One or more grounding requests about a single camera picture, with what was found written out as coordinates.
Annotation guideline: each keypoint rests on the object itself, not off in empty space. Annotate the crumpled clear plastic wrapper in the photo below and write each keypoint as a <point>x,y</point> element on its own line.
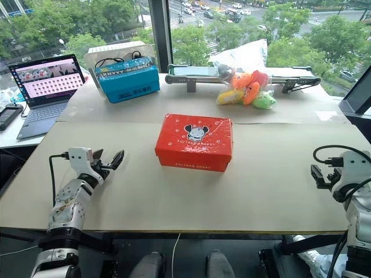
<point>7,97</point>

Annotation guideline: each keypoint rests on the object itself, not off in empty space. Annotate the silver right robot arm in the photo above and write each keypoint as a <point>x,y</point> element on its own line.
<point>359,220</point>

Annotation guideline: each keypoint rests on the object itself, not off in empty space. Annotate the grey open laptop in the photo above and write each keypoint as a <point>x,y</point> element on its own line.
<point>43,110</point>

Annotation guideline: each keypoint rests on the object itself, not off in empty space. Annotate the small conveyor belt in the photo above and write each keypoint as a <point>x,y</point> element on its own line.
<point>197,76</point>

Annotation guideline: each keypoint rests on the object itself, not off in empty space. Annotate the blue printed cardboard box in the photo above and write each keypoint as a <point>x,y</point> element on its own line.
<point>129,82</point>

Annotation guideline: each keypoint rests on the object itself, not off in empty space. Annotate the red shoe box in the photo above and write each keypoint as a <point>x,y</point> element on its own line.
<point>194,139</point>

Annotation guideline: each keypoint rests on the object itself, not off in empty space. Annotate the dark grey rounded shape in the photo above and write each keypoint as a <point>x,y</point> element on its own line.
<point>218,265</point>
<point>150,265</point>

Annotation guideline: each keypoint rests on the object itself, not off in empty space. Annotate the beige cardboard sheet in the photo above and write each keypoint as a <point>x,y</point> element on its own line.
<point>185,197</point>
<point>188,104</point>

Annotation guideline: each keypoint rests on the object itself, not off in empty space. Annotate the red plush toy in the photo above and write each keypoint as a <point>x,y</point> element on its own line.
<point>261,77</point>

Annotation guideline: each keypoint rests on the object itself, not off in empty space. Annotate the black window frame post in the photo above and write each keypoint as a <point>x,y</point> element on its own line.
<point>160,32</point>

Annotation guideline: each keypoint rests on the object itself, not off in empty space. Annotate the dark monitor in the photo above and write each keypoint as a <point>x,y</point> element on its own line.
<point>358,95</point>

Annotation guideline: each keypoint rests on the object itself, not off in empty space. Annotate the yellow plush toy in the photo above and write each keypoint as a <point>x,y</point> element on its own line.
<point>229,97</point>

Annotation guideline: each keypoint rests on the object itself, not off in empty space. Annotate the black handheld device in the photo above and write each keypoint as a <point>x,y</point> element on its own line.
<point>8,116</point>

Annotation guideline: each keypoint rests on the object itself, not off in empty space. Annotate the clear plastic bag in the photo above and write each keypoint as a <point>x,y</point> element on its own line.
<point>246,55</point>

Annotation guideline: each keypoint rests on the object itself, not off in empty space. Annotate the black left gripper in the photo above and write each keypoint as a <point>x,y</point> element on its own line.
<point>101,169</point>

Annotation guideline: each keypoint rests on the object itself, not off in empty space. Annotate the white side desk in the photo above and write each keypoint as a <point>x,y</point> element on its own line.
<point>11,139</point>

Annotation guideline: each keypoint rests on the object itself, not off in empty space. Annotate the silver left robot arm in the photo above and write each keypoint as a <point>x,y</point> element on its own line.
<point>69,208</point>

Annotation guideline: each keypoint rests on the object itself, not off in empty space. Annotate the green plush toy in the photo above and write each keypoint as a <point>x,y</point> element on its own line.
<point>264,100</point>

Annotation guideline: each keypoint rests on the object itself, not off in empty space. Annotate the small orange plush toy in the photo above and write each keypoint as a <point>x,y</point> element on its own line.
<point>251,92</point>

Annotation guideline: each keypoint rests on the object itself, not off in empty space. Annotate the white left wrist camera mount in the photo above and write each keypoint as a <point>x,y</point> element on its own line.
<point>79,160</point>

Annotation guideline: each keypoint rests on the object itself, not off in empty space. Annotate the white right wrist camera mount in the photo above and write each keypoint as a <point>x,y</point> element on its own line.
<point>352,166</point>

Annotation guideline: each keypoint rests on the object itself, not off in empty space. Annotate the black table frame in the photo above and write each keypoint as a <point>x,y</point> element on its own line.
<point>92,240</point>

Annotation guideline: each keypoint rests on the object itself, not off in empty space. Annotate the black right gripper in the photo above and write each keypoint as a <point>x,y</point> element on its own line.
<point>330,184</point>

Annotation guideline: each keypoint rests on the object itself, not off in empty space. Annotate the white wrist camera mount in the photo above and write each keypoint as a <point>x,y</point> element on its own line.
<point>352,166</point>
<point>79,160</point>

